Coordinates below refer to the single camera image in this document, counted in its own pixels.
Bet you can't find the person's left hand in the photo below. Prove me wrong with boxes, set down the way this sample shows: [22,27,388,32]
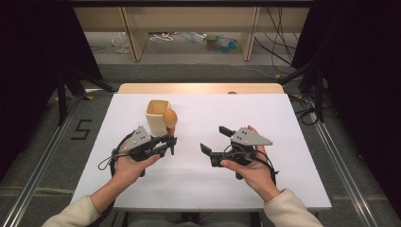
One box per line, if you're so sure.
[110,150,162,190]

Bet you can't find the hanging black cables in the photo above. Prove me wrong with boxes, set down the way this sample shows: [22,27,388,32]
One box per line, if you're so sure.
[253,7,301,74]

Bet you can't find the beige square cup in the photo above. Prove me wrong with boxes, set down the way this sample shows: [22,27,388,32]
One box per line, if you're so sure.
[144,98,173,134]

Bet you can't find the light wooden table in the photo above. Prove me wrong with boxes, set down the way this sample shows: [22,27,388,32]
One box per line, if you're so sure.
[117,82,286,95]

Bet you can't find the clear plastic bag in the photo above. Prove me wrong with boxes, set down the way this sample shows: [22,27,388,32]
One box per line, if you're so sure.
[110,31,131,54]

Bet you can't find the person's right hand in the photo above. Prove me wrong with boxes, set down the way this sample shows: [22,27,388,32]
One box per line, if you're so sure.
[219,125,282,203]

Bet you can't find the metal floor rail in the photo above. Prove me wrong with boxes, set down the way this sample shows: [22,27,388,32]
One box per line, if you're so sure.
[310,103,376,227]
[0,102,81,227]

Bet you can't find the dark curtain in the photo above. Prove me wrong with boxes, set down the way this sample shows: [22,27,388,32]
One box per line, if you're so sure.
[0,0,104,183]
[290,0,401,218]

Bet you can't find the light wooden shelf unit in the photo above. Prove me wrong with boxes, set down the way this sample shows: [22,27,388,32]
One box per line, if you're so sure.
[73,5,312,63]

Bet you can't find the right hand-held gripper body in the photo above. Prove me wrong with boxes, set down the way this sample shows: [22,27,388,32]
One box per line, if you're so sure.
[209,126,274,167]

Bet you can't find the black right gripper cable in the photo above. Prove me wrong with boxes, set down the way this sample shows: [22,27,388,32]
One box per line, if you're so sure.
[221,143,280,187]

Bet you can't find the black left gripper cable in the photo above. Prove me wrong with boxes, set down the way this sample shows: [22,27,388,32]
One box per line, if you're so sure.
[84,130,136,227]

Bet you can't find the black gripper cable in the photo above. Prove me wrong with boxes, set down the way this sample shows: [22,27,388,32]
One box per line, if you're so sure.
[221,143,280,187]
[84,130,136,227]

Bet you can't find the white table cover board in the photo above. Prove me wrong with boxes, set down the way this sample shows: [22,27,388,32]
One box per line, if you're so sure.
[71,93,333,212]

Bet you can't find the white cord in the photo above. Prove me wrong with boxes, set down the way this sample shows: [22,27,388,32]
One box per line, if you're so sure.
[148,31,178,43]

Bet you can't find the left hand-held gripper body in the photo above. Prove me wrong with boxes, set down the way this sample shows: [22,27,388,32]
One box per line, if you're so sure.
[120,125,167,163]

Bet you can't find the black-handled makeup brush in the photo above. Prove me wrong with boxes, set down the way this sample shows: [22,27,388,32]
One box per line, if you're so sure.
[162,108,179,156]

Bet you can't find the colourful plastic bag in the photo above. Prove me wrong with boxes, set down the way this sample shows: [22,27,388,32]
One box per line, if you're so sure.
[203,32,243,54]

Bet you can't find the black tripod stand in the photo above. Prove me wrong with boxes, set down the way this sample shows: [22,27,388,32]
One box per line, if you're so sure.
[277,58,327,123]
[56,64,115,127]

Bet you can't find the black floor cables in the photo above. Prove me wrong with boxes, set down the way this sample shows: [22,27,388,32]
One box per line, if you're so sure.
[288,94,319,127]

